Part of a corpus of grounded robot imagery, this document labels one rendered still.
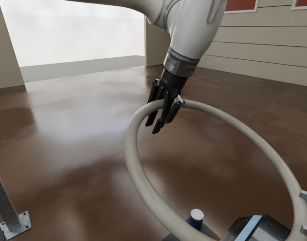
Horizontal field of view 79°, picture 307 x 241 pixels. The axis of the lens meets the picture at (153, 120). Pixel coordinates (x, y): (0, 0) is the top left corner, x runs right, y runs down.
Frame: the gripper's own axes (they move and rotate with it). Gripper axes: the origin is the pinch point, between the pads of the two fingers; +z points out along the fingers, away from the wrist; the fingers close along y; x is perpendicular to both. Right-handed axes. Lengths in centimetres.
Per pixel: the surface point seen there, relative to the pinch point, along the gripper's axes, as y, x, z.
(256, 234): 47, 18, 18
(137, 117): 4.5, -14.2, -10.0
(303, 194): 42.7, 9.7, -11.0
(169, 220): 28.5, -24.1, -9.8
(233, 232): 43, 18, 26
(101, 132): -145, 80, 174
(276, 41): -165, 621, 9
